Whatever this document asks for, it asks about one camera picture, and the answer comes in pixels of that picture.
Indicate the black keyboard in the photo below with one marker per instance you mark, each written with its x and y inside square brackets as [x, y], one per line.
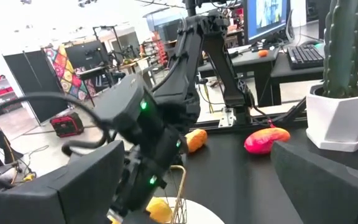
[304, 56]

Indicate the black aluminium table frame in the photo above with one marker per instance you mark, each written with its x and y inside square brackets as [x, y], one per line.
[207, 125]

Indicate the colourful patchwork quilt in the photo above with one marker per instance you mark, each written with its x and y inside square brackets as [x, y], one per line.
[67, 74]

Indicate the black table mat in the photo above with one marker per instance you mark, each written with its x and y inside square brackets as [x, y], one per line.
[238, 186]

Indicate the small orange fruit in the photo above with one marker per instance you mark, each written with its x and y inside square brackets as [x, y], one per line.
[196, 140]

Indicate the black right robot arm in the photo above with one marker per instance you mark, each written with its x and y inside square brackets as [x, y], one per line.
[191, 77]

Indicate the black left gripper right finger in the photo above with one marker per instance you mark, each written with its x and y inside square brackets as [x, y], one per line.
[328, 193]

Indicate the red orange mango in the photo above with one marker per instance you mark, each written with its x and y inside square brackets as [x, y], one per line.
[266, 141]

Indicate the yellow orange mango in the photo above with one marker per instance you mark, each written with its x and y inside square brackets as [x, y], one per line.
[160, 211]

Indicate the white round plate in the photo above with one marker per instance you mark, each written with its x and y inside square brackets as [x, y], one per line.
[197, 214]

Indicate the dark switched-off monitor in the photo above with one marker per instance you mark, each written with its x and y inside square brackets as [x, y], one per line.
[85, 56]

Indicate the black partition panel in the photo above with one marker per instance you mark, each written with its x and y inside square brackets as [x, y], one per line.
[33, 84]

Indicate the orange item on desk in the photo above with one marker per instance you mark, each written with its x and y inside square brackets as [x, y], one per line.
[263, 53]

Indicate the black desk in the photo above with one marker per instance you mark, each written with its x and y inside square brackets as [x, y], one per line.
[291, 74]
[253, 65]

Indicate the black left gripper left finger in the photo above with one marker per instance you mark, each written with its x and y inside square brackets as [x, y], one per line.
[57, 199]

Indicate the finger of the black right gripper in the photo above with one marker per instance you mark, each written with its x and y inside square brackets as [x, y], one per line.
[134, 219]

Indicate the green cactus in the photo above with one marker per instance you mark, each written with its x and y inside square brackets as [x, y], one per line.
[343, 46]

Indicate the lit computer monitor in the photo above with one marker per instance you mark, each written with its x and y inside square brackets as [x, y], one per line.
[266, 15]

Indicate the white faceted plant pot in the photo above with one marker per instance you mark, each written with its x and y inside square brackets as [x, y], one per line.
[337, 124]

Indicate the red and black toolbox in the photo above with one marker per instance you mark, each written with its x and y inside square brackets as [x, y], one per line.
[67, 124]

